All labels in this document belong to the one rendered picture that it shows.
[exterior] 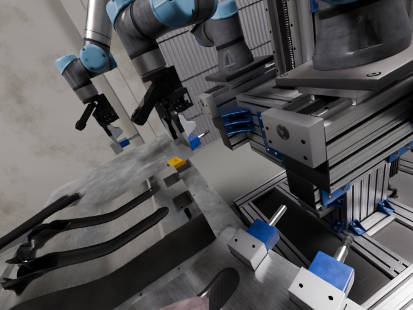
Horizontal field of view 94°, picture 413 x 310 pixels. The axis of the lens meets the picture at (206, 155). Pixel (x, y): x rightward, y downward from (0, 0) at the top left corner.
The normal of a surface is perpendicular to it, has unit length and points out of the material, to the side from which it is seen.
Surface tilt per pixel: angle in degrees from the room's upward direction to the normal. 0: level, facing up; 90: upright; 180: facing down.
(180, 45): 90
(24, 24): 90
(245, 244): 0
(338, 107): 90
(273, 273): 0
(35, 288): 19
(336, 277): 0
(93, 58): 90
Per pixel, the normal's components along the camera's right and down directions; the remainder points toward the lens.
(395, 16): 0.13, 0.14
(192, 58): 0.35, 0.36
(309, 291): -0.35, -0.81
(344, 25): -0.77, 0.29
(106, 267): -0.14, -0.90
